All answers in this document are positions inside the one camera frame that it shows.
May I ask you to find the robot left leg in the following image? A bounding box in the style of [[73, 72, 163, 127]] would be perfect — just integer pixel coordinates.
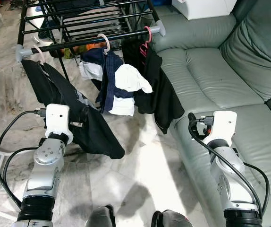
[[85, 205, 116, 227]]

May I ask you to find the navy and white garment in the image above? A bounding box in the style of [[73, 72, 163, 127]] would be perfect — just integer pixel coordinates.
[[79, 47, 153, 117]]

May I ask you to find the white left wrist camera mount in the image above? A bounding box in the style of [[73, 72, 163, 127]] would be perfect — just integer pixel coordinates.
[[46, 104, 73, 138]]

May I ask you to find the grey-green leather sofa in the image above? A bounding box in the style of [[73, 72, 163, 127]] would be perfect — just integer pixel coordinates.
[[147, 0, 271, 227]]

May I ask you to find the black metal drying rack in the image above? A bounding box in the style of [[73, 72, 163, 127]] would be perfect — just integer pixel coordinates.
[[15, 0, 167, 95]]

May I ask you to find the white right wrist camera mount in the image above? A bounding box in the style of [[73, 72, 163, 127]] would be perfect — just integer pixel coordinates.
[[210, 111, 237, 142]]

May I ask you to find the white plastic box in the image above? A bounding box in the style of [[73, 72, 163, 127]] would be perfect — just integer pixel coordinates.
[[172, 0, 237, 20]]

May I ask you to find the robot leg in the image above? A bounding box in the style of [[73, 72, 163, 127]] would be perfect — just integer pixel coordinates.
[[151, 210, 193, 227], [85, 205, 116, 227]]

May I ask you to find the large black garment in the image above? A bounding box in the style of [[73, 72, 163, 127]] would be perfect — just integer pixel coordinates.
[[21, 59, 126, 159]]

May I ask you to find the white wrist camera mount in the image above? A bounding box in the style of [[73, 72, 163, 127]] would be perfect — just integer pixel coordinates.
[[210, 111, 237, 142], [46, 104, 73, 138]]

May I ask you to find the robot right leg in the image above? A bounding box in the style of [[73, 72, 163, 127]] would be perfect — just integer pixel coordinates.
[[151, 210, 193, 227]]

